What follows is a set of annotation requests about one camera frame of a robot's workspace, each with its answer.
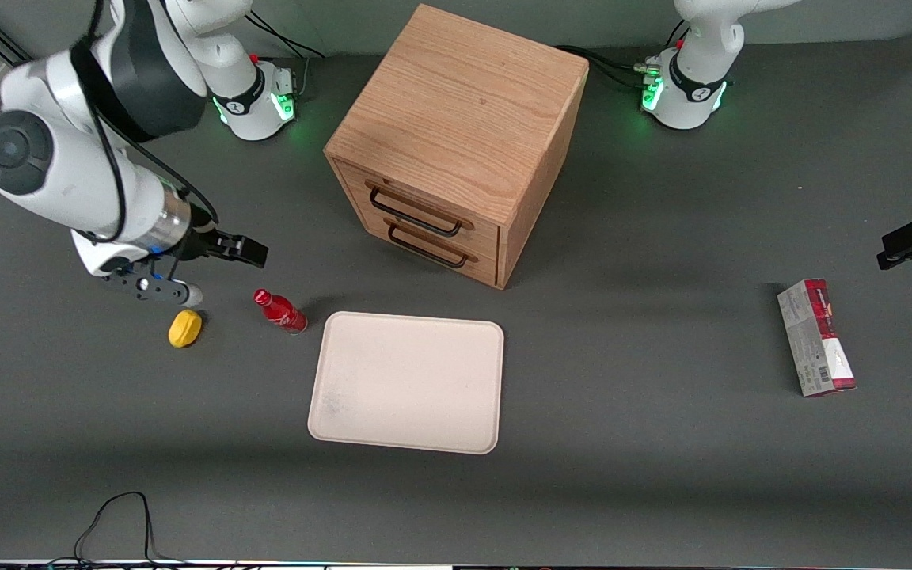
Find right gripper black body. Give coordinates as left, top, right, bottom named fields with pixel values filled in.
left=169, top=204, right=205, bottom=264

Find red coke bottle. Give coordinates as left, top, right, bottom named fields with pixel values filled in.
left=253, top=288, right=309, bottom=335

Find beige rectangular tray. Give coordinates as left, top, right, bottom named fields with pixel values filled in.
left=307, top=311, right=505, bottom=456

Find yellow toy lemon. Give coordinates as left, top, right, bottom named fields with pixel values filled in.
left=168, top=309, right=204, bottom=349

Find grey and red carton box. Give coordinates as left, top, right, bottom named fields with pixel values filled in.
left=777, top=278, right=858, bottom=398

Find wooden bottom drawer front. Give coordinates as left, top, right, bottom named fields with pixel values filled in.
left=361, top=202, right=502, bottom=287

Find wooden drawer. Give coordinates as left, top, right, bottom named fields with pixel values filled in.
left=361, top=202, right=502, bottom=287
left=341, top=165, right=502, bottom=260

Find wooden top drawer front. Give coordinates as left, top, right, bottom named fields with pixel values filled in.
left=341, top=165, right=502, bottom=260

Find wooden two-drawer cabinet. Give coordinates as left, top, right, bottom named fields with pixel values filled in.
left=324, top=3, right=590, bottom=291

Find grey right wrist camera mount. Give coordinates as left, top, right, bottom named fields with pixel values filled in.
left=104, top=265, right=205, bottom=310

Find black handle of top drawer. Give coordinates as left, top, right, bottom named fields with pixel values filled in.
left=367, top=184, right=465, bottom=238

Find black handle of drawer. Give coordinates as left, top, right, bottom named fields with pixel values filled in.
left=387, top=224, right=470, bottom=270
left=367, top=184, right=465, bottom=238

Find black handle of bottom drawer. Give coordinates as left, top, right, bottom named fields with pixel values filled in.
left=387, top=224, right=470, bottom=270

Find black cables at right arm base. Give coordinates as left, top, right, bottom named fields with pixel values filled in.
left=249, top=9, right=326, bottom=61

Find black cables at arm base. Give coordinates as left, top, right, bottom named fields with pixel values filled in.
left=555, top=44, right=663, bottom=89
left=249, top=9, right=326, bottom=61

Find black looped cable on table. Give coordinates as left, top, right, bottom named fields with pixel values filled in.
left=74, top=491, right=188, bottom=567

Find black cables at left arm base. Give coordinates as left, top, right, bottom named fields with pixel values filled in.
left=555, top=44, right=663, bottom=89

